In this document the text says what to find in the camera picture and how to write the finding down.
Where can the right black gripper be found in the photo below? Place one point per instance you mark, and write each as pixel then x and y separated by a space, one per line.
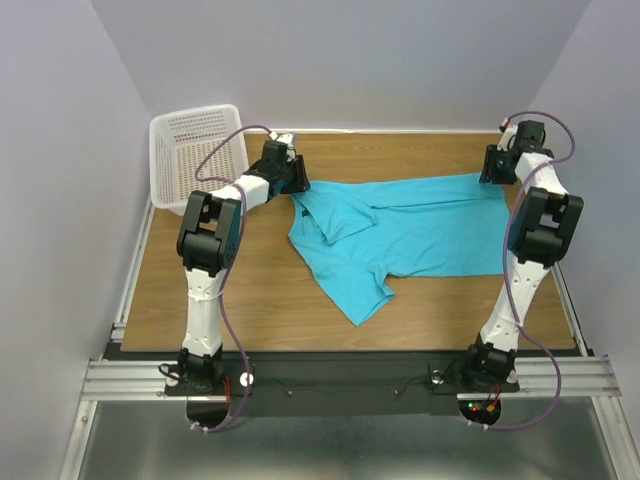
pixel 489 172

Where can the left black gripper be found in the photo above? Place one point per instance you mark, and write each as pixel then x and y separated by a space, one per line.
pixel 300 182

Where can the turquoise t-shirt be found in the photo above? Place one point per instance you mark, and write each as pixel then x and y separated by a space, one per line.
pixel 353 236

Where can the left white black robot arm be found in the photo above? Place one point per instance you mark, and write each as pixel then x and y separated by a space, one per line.
pixel 208 242

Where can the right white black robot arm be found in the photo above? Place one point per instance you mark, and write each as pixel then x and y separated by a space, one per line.
pixel 538 235

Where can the white perforated plastic basket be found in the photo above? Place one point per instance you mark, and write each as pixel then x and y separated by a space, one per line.
pixel 187 152

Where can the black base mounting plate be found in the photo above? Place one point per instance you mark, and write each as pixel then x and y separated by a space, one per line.
pixel 306 384

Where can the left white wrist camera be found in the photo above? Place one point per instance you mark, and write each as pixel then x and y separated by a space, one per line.
pixel 288 138

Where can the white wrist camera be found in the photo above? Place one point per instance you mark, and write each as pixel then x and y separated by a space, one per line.
pixel 508 131
pixel 288 138

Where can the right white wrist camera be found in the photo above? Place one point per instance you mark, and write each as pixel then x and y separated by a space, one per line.
pixel 508 131

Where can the aluminium extrusion frame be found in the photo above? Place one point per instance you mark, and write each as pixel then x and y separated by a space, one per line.
pixel 564 422

